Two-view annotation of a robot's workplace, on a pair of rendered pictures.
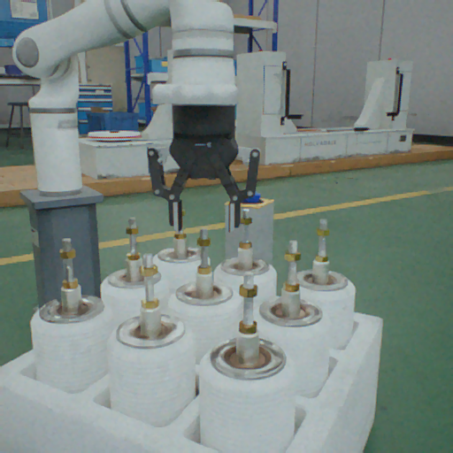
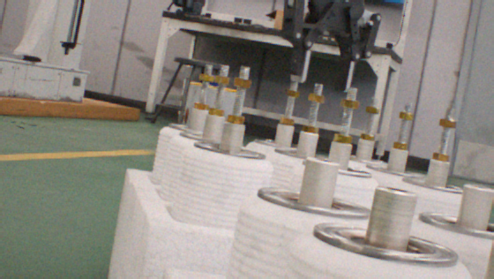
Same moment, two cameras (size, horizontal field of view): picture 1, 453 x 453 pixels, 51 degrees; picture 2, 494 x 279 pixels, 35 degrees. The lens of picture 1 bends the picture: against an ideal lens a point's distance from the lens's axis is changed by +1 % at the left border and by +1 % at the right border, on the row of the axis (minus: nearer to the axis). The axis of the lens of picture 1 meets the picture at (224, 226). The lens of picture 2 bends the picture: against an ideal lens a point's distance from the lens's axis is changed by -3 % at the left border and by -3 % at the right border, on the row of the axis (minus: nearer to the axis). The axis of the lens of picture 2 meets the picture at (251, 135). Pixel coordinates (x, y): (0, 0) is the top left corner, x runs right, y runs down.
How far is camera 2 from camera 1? 74 cm
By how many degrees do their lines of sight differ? 42
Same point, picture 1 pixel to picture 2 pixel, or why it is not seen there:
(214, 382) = (440, 197)
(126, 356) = (352, 182)
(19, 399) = (218, 243)
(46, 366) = (230, 209)
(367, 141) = (38, 77)
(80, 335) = (268, 173)
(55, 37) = not seen: outside the picture
